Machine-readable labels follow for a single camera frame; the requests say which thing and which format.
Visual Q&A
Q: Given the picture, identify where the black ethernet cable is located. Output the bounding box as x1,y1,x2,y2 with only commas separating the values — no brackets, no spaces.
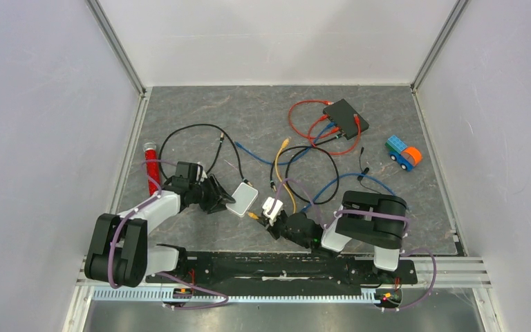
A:
158,123,344,206

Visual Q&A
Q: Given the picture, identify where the red glitter tube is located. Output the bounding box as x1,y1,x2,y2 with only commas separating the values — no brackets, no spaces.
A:
143,142,160,196

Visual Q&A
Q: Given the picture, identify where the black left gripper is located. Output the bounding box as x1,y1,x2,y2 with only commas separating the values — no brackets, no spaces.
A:
189,174,236,215

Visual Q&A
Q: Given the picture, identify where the blue lego brick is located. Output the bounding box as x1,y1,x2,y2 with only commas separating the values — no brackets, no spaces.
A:
385,135,413,172

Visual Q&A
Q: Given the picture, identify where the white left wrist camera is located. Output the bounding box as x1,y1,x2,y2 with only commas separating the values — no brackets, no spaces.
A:
197,164,207,182

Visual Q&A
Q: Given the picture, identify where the black network switch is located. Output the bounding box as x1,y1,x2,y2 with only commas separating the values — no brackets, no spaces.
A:
322,99,370,140

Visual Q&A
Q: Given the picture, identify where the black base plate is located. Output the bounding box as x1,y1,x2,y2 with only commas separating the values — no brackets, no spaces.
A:
168,252,418,297

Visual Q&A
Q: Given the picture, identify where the clear plastic box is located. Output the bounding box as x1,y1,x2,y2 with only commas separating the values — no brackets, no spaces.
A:
225,183,259,217

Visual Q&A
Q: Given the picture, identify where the black power adapter cable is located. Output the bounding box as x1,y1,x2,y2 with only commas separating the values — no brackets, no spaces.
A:
357,146,386,194

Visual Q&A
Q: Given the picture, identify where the yellow ethernet cable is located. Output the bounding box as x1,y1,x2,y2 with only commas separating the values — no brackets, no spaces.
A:
246,137,297,222

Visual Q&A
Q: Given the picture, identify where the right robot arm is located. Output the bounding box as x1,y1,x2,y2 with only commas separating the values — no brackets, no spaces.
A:
256,190,409,282

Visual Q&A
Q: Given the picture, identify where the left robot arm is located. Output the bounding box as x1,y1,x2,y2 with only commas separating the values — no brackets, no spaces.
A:
84,162,236,288

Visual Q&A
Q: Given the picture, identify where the blue ethernet cable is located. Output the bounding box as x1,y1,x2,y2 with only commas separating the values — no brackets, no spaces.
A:
234,122,397,214

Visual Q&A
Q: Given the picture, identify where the red ethernet cable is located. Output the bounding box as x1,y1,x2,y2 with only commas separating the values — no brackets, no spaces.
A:
306,114,364,158
287,99,335,139

